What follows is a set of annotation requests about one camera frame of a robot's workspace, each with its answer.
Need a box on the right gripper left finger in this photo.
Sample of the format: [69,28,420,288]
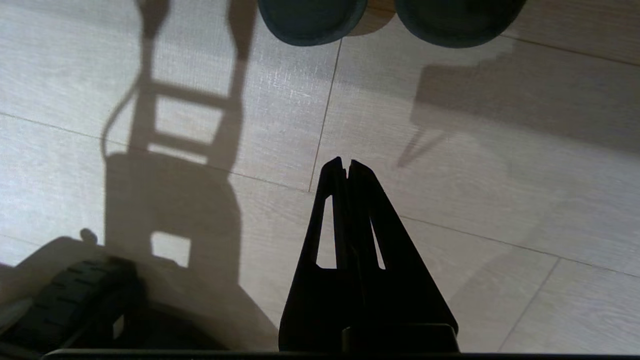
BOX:
[278,156,357,353]

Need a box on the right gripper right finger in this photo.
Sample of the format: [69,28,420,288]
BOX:
[348,159,460,353]

